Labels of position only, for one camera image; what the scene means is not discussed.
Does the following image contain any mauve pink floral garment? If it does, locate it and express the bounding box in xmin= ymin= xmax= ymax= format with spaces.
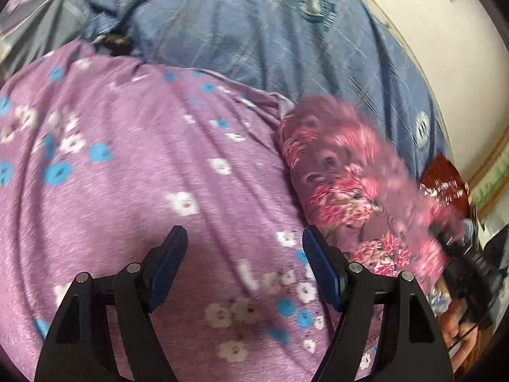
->
xmin=278 ymin=96 xmax=464 ymax=292

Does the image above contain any person's hand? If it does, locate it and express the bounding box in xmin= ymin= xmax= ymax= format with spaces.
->
xmin=436 ymin=299 xmax=478 ymax=372

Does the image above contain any red shiny plastic bag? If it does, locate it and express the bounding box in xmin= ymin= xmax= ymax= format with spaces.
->
xmin=419 ymin=153 xmax=470 ymax=216

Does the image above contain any purple floral bed sheet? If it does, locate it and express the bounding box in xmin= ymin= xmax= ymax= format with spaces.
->
xmin=1 ymin=40 xmax=330 ymax=381

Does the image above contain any blue plaid bed cover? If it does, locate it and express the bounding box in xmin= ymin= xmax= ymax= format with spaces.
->
xmin=82 ymin=0 xmax=450 ymax=177

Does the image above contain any small black object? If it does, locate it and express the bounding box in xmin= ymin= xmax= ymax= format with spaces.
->
xmin=95 ymin=34 xmax=133 ymax=56

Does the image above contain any grey plaid star blanket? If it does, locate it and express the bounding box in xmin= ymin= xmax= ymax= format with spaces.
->
xmin=1 ymin=0 xmax=88 ymax=80

